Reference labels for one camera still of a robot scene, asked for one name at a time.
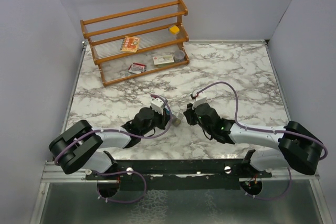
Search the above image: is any wooden three-tier shelf rack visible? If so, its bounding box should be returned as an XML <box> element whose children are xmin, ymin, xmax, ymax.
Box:
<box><xmin>80</xmin><ymin>0</ymin><xmax>190</xmax><ymax>87</ymax></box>

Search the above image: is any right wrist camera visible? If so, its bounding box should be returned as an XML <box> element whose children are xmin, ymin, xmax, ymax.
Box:
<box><xmin>191</xmin><ymin>89</ymin><xmax>207</xmax><ymax>110</ymax></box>

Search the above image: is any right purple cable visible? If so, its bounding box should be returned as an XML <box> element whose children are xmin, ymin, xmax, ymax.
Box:
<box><xmin>194</xmin><ymin>81</ymin><xmax>329</xmax><ymax>200</ymax></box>

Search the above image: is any red white staples box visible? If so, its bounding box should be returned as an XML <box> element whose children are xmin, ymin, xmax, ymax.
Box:
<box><xmin>128</xmin><ymin>62</ymin><xmax>146</xmax><ymax>74</ymax></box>

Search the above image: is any yellow block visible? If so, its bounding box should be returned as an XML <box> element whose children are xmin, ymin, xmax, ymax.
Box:
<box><xmin>169</xmin><ymin>25</ymin><xmax>180</xmax><ymax>35</ymax></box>

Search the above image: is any teal pill organizer box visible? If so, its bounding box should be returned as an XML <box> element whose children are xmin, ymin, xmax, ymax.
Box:
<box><xmin>164</xmin><ymin>108</ymin><xmax>184</xmax><ymax>127</ymax></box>

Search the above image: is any green white cardboard box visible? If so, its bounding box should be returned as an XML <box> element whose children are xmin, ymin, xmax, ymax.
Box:
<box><xmin>153</xmin><ymin>55</ymin><xmax>175</xmax><ymax>67</ymax></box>

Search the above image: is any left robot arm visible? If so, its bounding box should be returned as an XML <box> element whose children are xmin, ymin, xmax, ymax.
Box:
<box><xmin>49</xmin><ymin>107</ymin><xmax>173</xmax><ymax>179</ymax></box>

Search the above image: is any orange spiral notebook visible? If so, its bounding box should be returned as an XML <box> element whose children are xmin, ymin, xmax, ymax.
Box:
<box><xmin>120</xmin><ymin>36</ymin><xmax>140</xmax><ymax>53</ymax></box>

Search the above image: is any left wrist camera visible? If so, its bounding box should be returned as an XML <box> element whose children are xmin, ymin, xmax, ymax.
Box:
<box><xmin>151</xmin><ymin>95</ymin><xmax>167</xmax><ymax>115</ymax></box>

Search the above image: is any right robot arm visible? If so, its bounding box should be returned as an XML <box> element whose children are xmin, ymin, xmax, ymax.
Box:
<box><xmin>183</xmin><ymin>103</ymin><xmax>322</xmax><ymax>177</ymax></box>

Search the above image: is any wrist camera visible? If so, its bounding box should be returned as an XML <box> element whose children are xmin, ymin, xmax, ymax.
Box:
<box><xmin>191</xmin><ymin>89</ymin><xmax>207</xmax><ymax>110</ymax></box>
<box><xmin>151</xmin><ymin>95</ymin><xmax>167</xmax><ymax>115</ymax></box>

